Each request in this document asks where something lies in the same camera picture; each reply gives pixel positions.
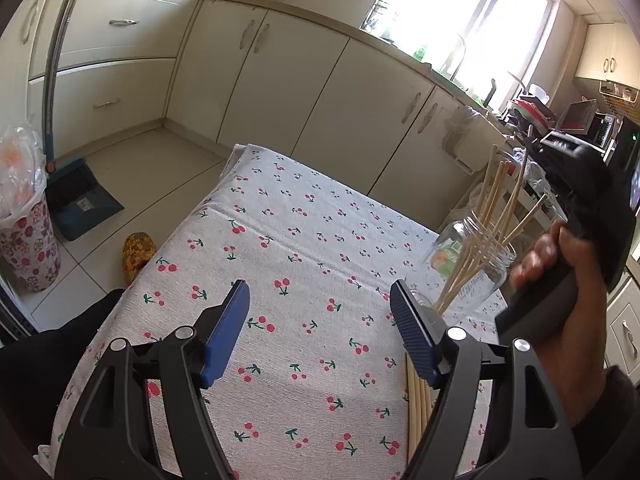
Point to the stack of dishes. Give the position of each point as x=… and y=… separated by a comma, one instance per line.
x=530, y=107

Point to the person's right hand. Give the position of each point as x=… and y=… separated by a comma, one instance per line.
x=580, y=320

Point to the cream cabinets with drawers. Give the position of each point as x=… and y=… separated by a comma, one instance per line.
x=622, y=330

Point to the kitchen window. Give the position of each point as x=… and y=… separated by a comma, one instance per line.
x=500, y=20

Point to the clear glass jar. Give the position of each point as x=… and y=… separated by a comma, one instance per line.
x=492, y=275

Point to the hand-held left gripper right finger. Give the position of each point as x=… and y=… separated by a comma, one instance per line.
x=415, y=335

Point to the floral bin with plastic bag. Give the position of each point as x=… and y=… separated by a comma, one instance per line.
x=27, y=250

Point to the yellow patterned slipper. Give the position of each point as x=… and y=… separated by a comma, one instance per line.
x=137, y=255

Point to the cream cabinet beside window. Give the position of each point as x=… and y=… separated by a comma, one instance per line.
x=605, y=55

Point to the blue dustpan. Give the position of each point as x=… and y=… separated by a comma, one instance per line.
x=80, y=205

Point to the translucent hanging bag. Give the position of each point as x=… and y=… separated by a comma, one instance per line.
x=462, y=135

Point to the person's black pants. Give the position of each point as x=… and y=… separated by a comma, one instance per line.
x=40, y=370

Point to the cherry print tablecloth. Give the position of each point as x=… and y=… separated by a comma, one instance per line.
x=310, y=240

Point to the curved metal faucet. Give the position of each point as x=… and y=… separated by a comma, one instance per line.
x=455, y=70

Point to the bunch of wooden chopsticks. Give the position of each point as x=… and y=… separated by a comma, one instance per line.
x=487, y=225

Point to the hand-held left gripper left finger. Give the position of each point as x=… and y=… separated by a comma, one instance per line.
x=225, y=335

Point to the green dish soap bottle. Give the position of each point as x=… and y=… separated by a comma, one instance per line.
x=421, y=52

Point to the silver toaster oven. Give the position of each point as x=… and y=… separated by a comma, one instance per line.
x=577, y=117

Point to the pale wooden chopstick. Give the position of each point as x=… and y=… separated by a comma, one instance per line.
x=417, y=410
x=409, y=410
x=425, y=405

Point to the cream base cabinets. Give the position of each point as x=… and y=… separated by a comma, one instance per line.
x=310, y=90

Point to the person's right forearm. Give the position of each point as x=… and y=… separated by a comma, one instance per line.
x=615, y=425

